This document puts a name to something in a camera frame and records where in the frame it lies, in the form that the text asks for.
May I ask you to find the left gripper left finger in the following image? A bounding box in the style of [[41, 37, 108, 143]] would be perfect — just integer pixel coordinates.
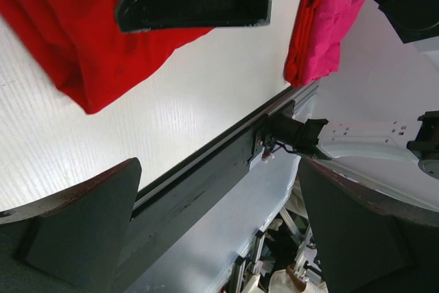
[[1, 158, 141, 292]]

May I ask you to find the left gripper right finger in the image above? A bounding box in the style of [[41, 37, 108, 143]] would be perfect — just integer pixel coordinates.
[[298, 159, 438, 292]]

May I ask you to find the red t shirt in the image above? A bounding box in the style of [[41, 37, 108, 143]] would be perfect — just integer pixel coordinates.
[[1, 0, 208, 114], [284, 0, 321, 88]]

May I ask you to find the pink t shirt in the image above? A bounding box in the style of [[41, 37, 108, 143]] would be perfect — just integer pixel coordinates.
[[300, 0, 365, 84]]

